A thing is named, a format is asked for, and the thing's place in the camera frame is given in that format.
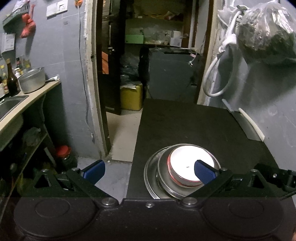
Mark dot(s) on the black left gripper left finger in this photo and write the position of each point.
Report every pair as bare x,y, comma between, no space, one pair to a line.
73,183

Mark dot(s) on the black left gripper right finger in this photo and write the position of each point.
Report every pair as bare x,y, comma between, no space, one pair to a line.
262,185

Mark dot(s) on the stainless steel plate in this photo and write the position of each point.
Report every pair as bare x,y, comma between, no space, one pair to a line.
154,187

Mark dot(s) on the stainless steel bowl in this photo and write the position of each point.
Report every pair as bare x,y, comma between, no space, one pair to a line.
169,185

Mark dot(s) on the kitchen counter with sink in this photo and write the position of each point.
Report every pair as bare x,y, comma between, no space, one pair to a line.
13,107

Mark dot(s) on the red lidded jar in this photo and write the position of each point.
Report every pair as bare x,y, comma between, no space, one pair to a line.
65,159

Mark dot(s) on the cleaver with steel blade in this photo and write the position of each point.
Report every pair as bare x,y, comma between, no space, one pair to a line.
243,122

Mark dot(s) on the yellow plastic container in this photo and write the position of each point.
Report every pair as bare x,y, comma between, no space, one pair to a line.
131,96

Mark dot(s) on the metal cooking pot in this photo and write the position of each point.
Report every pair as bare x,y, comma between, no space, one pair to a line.
34,80

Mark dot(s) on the dark glass bottle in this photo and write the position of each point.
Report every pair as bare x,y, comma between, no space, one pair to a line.
12,82

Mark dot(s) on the black plastic bag hanging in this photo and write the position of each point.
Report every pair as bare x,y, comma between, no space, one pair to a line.
266,34

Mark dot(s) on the green shelf board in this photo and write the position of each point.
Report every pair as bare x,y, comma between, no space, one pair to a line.
134,39

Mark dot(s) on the red hanging bag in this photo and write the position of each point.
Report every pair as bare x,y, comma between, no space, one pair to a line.
30,25

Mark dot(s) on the white wall paper sheet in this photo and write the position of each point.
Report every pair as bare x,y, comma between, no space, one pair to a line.
57,8

